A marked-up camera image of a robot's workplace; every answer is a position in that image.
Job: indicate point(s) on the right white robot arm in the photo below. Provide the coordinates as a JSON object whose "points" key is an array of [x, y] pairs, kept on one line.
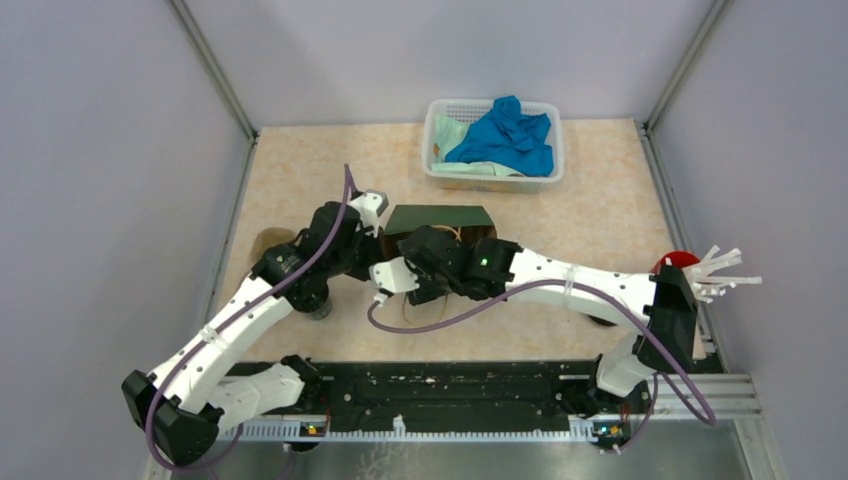
{"points": [[659, 307]]}

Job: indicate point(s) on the cardboard cup carrier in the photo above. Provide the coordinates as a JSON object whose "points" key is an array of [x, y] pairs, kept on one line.
{"points": [[268, 238]]}

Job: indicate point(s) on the light green cloth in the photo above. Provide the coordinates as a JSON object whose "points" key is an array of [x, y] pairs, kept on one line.
{"points": [[449, 134]]}

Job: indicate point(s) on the blue cloth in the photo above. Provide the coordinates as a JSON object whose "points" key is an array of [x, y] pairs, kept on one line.
{"points": [[508, 137]]}

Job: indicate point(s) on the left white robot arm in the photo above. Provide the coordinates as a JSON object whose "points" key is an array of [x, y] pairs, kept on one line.
{"points": [[183, 405]]}

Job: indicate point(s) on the white plastic basket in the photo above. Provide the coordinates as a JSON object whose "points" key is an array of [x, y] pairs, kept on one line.
{"points": [[467, 111]]}

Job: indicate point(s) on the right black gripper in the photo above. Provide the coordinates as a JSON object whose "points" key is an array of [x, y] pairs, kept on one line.
{"points": [[425, 290]]}

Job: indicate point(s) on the white cable duct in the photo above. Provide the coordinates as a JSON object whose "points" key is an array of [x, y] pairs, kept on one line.
{"points": [[302, 431]]}

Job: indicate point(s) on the green brown paper bag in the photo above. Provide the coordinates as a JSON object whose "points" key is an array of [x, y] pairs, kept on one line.
{"points": [[476, 226]]}

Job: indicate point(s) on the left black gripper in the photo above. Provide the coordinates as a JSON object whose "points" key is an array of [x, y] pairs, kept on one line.
{"points": [[372, 237]]}

